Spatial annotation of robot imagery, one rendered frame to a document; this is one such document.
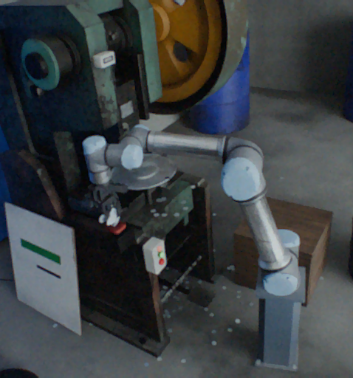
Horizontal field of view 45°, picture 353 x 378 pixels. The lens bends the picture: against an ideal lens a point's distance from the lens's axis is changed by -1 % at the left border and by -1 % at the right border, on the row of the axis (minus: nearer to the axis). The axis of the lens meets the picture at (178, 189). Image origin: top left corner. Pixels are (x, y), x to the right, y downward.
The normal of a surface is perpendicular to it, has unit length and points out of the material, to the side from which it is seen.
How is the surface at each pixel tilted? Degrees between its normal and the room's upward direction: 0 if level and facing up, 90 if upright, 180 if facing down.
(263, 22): 90
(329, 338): 0
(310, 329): 0
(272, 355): 90
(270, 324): 90
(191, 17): 90
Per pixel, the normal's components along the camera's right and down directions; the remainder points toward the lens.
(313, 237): -0.09, -0.85
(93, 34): 0.84, 0.22
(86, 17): 0.53, -0.44
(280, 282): -0.21, 0.63
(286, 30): -0.54, 0.48
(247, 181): -0.30, 0.41
